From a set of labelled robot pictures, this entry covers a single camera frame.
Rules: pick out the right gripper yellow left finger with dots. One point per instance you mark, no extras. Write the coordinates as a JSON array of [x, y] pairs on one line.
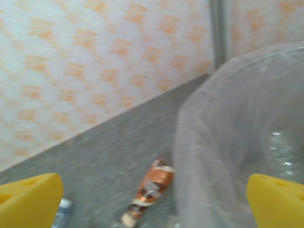
[[28, 204]]

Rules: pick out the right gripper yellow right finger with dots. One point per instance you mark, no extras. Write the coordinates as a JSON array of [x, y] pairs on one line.
[[278, 206]]

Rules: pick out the white cap clear water bottle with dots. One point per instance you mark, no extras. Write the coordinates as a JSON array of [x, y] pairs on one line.
[[63, 209]]

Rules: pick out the translucent plastic-lined bin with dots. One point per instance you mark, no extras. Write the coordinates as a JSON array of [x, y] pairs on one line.
[[213, 142]]

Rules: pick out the translucent round plastic bin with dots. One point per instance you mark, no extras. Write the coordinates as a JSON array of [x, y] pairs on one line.
[[273, 95]]

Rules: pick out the brown label plastic bottle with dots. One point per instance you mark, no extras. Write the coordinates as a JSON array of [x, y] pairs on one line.
[[152, 187]]

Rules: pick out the aluminium frame post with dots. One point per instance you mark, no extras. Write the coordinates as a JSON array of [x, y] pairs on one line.
[[217, 35]]

